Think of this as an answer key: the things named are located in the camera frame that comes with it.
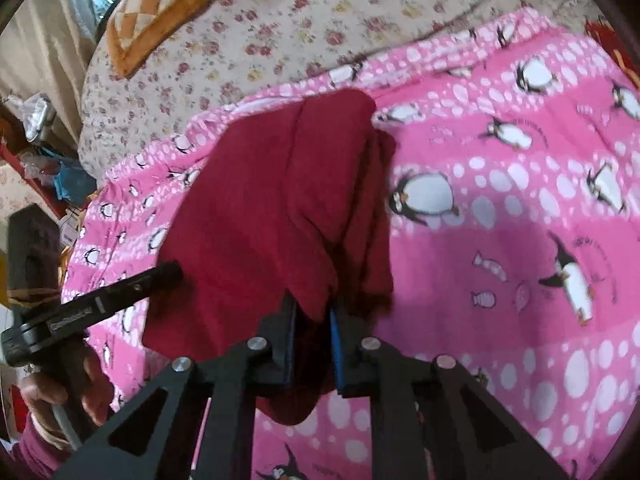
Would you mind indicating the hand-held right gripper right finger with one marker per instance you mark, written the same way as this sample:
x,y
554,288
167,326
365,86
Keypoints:
x,y
339,355

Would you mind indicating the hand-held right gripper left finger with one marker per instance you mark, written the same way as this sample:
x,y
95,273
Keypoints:
x,y
287,350

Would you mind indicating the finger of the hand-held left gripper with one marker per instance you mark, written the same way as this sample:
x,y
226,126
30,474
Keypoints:
x,y
125,295

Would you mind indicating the dark red small garment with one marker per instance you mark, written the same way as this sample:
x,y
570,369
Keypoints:
x,y
280,185

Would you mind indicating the person's left hand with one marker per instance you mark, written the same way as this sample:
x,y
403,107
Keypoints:
x,y
95,390

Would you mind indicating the red shelf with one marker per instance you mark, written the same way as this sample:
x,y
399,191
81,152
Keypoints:
x,y
25,172

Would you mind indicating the blue cloth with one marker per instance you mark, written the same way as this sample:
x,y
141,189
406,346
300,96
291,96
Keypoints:
x,y
75,180

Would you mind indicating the metal container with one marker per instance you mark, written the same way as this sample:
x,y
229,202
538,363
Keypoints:
x,y
40,117

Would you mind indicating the pink penguin print blanket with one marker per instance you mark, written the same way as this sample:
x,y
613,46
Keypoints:
x,y
500,260

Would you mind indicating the beige curtain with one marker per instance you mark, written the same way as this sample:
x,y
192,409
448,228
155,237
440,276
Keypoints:
x,y
45,55

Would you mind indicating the orange checkered pillow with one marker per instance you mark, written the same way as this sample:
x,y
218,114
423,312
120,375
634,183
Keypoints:
x,y
160,5

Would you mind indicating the floral bed sheet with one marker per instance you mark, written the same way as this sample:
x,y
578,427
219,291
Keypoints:
x,y
300,25

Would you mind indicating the red yellow printed cloth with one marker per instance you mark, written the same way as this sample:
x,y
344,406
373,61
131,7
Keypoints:
x,y
617,50

